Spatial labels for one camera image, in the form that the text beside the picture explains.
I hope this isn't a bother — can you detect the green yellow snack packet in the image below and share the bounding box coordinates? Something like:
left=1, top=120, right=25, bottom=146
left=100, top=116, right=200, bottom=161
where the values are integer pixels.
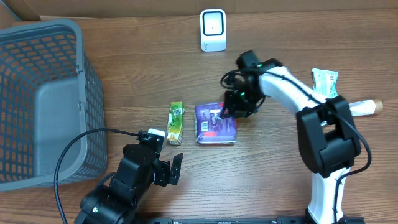
left=167, top=101, right=185, bottom=146

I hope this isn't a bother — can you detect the purple Carefree pad packet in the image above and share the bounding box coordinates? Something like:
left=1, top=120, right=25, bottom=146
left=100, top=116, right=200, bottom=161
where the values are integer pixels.
left=194, top=103, right=237, bottom=144

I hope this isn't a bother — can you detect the teal tissue packet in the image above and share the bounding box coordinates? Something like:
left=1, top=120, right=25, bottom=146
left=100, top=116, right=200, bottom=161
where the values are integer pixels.
left=312, top=68, right=338, bottom=98

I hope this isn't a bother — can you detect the white tube gold cap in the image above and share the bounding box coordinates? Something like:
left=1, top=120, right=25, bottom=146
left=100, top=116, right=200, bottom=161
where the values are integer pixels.
left=349, top=99, right=383, bottom=116

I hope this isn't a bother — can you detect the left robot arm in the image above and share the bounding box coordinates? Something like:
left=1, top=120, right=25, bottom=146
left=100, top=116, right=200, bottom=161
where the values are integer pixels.
left=74, top=129, right=183, bottom=224

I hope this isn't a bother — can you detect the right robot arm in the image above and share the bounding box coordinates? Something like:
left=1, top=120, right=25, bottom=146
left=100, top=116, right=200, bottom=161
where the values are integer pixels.
left=220, top=50, right=372, bottom=223

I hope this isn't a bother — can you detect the white barcode scanner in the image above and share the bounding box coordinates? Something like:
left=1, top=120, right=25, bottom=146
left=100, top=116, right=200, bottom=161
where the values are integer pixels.
left=200, top=9, right=227, bottom=52

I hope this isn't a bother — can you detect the grey plastic shopping basket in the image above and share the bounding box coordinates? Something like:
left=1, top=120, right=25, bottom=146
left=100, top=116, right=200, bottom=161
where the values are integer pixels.
left=1, top=19, right=108, bottom=191

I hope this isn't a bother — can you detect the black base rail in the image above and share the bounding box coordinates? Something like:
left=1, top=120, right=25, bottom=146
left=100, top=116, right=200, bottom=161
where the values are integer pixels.
left=146, top=217, right=310, bottom=224

